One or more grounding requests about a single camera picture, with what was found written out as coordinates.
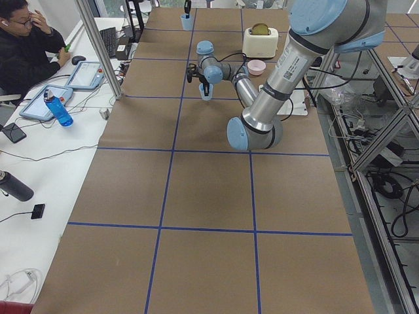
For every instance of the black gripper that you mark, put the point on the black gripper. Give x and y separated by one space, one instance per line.
203 82

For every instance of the light blue cup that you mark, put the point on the light blue cup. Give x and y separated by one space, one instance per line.
187 22
206 91

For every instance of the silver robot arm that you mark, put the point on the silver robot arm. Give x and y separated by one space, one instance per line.
316 27

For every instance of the cream toaster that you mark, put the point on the cream toaster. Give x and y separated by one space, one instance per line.
260 46

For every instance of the pink bowl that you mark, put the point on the pink bowl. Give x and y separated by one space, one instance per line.
256 67

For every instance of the toast slice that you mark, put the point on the toast slice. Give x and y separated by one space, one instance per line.
260 29

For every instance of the black keyboard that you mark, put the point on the black keyboard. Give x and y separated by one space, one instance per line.
109 38

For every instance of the far teach pendant tablet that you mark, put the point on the far teach pendant tablet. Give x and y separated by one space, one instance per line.
86 76

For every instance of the teach pendant tablet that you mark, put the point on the teach pendant tablet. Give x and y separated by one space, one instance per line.
86 76
36 108

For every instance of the black computer mouse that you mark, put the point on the black computer mouse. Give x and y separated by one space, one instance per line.
76 59

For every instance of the blue water bottle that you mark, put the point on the blue water bottle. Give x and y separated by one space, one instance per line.
57 108

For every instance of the seated person in black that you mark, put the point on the seated person in black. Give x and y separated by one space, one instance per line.
31 50

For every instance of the near teach pendant tablet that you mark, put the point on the near teach pendant tablet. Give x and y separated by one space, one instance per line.
36 108

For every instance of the black smartphone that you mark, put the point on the black smartphone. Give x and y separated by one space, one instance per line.
13 132

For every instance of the small black square pad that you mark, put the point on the small black square pad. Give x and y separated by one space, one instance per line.
37 211

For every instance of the dark thermos bottle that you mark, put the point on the dark thermos bottle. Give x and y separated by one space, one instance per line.
14 187

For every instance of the aluminium frame post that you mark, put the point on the aluminium frame post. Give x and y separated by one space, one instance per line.
98 46

